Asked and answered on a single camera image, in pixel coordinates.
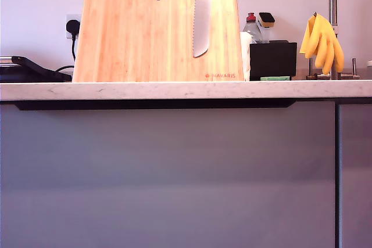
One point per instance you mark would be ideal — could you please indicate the white wall socket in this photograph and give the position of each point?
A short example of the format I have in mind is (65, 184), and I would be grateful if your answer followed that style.
(69, 16)

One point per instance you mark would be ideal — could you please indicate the yellow rubber glove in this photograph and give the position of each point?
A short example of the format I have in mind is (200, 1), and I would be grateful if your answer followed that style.
(319, 41)

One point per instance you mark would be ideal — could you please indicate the serrated bread knife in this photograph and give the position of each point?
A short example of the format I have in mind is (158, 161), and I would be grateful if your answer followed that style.
(202, 27)

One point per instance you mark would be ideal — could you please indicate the black contact grill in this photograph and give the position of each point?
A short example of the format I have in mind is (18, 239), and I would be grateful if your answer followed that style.
(29, 71)

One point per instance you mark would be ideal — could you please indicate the dish brush with sponge head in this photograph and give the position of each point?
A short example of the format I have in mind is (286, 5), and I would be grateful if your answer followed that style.
(266, 17)

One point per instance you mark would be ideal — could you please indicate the green sponge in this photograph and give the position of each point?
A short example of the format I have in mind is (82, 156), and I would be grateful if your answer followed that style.
(274, 78)

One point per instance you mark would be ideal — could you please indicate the grey drawer front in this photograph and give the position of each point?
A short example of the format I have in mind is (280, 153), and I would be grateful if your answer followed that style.
(174, 172)

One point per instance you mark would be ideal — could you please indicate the white plastic container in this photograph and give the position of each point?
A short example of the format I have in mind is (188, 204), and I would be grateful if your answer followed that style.
(245, 56)

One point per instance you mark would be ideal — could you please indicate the grey cabinet door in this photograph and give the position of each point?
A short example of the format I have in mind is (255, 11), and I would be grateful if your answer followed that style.
(357, 172)

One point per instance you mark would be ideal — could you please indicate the wooden magnetic knife block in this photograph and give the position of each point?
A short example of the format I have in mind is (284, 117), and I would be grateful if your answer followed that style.
(130, 41)

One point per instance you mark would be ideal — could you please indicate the clear dish soap bottle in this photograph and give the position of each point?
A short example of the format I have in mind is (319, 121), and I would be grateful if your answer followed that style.
(252, 31)

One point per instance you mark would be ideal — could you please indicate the black sink caddy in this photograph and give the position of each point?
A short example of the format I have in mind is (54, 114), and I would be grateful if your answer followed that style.
(273, 59)

